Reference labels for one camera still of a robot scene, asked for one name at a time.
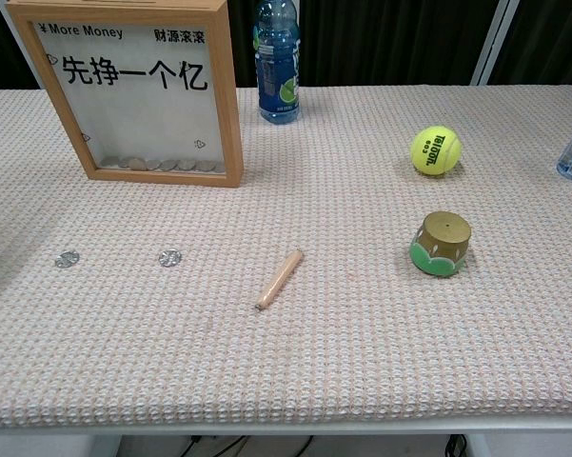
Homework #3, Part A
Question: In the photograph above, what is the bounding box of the black cable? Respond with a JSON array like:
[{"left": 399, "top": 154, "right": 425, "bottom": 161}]
[
  {"left": 444, "top": 433, "right": 468, "bottom": 457},
  {"left": 178, "top": 435, "right": 248, "bottom": 457},
  {"left": 266, "top": 435, "right": 315, "bottom": 457}
]

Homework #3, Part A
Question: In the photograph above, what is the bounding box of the wooden frame money box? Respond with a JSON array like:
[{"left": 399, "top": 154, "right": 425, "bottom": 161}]
[{"left": 4, "top": 0, "right": 246, "bottom": 189}]

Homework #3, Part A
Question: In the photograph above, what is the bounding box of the dark curtain panel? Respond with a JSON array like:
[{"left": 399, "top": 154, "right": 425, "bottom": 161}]
[
  {"left": 488, "top": 0, "right": 572, "bottom": 87},
  {"left": 294, "top": 0, "right": 501, "bottom": 88}
]

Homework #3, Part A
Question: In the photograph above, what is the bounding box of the gold green upturned cup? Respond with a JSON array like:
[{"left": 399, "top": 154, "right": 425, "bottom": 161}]
[{"left": 408, "top": 210, "right": 473, "bottom": 279}]

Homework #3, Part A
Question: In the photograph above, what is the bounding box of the blue drink bottle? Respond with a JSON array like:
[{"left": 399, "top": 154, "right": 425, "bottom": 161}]
[{"left": 252, "top": 0, "right": 302, "bottom": 126}]

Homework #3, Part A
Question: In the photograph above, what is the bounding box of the pink woven tablecloth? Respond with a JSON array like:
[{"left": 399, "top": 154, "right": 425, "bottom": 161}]
[{"left": 0, "top": 84, "right": 572, "bottom": 429}]

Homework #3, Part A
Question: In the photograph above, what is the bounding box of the white screen frame pole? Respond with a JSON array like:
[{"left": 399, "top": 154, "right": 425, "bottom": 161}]
[
  {"left": 470, "top": 0, "right": 523, "bottom": 87},
  {"left": 0, "top": 0, "right": 47, "bottom": 91}
]

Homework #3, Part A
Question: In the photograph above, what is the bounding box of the short wooden pencil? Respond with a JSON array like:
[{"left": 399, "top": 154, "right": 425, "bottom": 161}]
[{"left": 255, "top": 248, "right": 305, "bottom": 311}]

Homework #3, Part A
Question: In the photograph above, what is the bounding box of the yellow tennis ball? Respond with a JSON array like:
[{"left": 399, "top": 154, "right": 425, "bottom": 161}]
[{"left": 409, "top": 125, "right": 464, "bottom": 176}]

